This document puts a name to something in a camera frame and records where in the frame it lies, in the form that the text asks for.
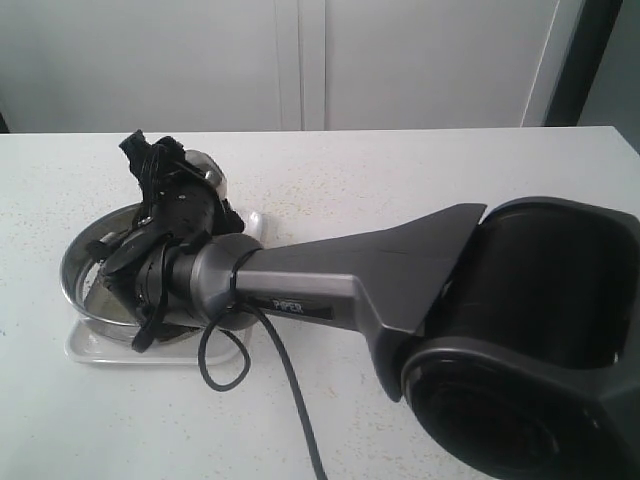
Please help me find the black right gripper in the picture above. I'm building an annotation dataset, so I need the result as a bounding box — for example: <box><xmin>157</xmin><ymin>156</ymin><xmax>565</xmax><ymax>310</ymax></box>
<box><xmin>102</xmin><ymin>130</ymin><xmax>245</xmax><ymax>343</ymax></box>

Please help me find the stainless steel cup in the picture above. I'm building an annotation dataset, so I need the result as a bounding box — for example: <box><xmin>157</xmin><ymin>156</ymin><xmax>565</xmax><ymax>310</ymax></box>
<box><xmin>185</xmin><ymin>149</ymin><xmax>227</xmax><ymax>200</ymax></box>

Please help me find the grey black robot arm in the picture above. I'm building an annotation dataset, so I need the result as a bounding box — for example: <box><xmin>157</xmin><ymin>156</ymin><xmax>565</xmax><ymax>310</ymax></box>
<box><xmin>91</xmin><ymin>132</ymin><xmax>639</xmax><ymax>479</ymax></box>

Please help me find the round stainless steel sieve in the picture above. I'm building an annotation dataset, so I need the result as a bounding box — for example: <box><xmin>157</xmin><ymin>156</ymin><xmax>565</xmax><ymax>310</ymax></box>
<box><xmin>59</xmin><ymin>202</ymin><xmax>251</xmax><ymax>349</ymax></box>

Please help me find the white cabinet with doors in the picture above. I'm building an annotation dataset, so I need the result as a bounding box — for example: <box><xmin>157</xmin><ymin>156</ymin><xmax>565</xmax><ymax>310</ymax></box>
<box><xmin>1</xmin><ymin>1</ymin><xmax>583</xmax><ymax>133</ymax></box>

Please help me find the white square plastic tray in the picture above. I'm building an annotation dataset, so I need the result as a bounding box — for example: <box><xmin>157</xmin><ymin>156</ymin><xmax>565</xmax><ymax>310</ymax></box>
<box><xmin>64</xmin><ymin>210</ymin><xmax>267</xmax><ymax>367</ymax></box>

